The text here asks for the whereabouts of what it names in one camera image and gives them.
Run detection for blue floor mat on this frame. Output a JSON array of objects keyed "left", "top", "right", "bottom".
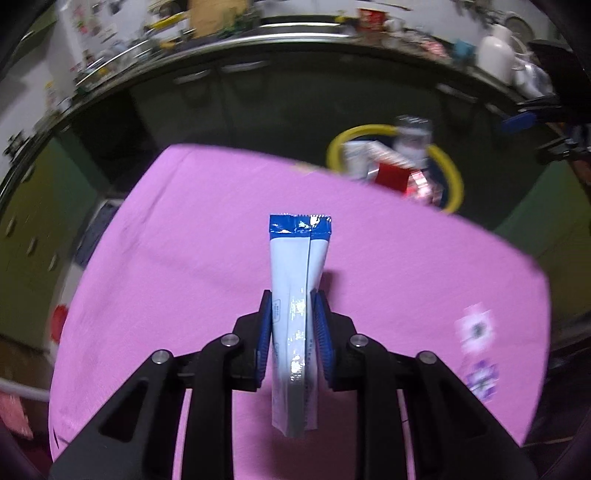
[{"left": 74, "top": 200, "right": 122, "bottom": 269}]

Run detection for steel kitchen sink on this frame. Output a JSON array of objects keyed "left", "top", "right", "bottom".
[{"left": 249, "top": 20, "right": 358, "bottom": 39}]

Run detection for pink tablecloth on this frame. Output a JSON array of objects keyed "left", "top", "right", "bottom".
[{"left": 49, "top": 145, "right": 549, "bottom": 479}]

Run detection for yellow rimmed trash bin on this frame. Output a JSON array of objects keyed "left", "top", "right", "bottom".
[{"left": 325, "top": 124, "right": 465, "bottom": 215}]

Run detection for white kettle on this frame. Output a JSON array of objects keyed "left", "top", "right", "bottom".
[{"left": 476, "top": 24, "right": 524, "bottom": 86}]

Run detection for clear plastic cup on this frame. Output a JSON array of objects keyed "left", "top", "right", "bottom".
[{"left": 393, "top": 115, "right": 433, "bottom": 170}]

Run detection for red lidded bucket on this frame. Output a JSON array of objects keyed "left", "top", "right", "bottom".
[{"left": 49, "top": 304, "right": 69, "bottom": 344}]

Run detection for red white milk carton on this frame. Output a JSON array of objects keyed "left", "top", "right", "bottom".
[{"left": 341, "top": 140, "right": 416, "bottom": 181}]

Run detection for red cola can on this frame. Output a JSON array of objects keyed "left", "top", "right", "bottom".
[{"left": 372, "top": 163, "right": 415, "bottom": 195}]

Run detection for wooden cutting board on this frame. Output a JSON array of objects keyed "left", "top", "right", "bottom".
[{"left": 188, "top": 0, "right": 250, "bottom": 38}]

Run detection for green kitchen cabinets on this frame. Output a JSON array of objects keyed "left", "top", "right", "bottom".
[{"left": 1, "top": 135, "right": 108, "bottom": 349}]

